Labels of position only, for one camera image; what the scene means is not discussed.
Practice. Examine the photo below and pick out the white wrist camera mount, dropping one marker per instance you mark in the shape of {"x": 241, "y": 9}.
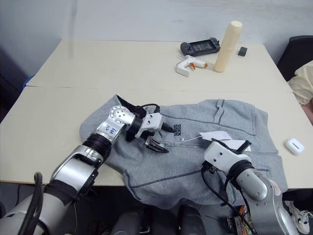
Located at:
{"x": 152, "y": 121}
{"x": 225, "y": 156}

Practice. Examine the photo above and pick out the white sneaker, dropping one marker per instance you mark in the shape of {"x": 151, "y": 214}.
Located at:
{"x": 299, "y": 216}

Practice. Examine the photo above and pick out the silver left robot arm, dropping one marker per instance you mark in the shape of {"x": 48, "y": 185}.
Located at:
{"x": 73, "y": 169}

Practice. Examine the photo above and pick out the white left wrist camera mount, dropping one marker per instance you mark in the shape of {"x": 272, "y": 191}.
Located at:
{"x": 152, "y": 121}

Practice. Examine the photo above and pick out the dark rounded shape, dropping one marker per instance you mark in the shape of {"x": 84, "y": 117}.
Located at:
{"x": 130, "y": 224}
{"x": 190, "y": 220}

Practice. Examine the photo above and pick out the cream cloth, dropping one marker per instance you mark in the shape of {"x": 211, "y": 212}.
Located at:
{"x": 303, "y": 83}

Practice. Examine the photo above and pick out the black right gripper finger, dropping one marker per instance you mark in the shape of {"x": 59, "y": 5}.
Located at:
{"x": 244, "y": 146}

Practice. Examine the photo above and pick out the white glue gun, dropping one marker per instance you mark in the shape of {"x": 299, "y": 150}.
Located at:
{"x": 188, "y": 64}

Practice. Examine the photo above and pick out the grey zip jacket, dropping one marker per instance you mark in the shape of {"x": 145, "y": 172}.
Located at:
{"x": 195, "y": 117}

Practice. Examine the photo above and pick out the tall cream cylinder bottle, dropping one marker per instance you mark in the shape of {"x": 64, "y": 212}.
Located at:
{"x": 227, "y": 46}

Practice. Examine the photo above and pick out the small black box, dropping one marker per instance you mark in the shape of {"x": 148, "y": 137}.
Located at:
{"x": 242, "y": 51}

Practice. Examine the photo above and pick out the white paper hang tag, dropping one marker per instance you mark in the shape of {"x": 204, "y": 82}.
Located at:
{"x": 237, "y": 144}
{"x": 214, "y": 135}

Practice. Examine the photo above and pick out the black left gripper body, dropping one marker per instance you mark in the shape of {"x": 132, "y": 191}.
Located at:
{"x": 148, "y": 135}

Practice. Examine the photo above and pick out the white earbuds case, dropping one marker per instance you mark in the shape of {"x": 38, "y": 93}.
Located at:
{"x": 294, "y": 146}

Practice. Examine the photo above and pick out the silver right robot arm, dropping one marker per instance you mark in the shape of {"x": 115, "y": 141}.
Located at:
{"x": 256, "y": 188}

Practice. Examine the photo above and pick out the dark grey handheld game console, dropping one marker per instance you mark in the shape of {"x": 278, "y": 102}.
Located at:
{"x": 199, "y": 46}

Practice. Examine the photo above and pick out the black chair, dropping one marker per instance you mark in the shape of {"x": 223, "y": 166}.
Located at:
{"x": 297, "y": 52}

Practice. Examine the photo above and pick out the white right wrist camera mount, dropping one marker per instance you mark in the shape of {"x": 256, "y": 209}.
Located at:
{"x": 225, "y": 156}

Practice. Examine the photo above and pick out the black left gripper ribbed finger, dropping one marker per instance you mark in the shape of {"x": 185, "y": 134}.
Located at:
{"x": 157, "y": 146}

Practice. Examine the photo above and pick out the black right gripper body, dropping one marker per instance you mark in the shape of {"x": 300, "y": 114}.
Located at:
{"x": 209, "y": 168}

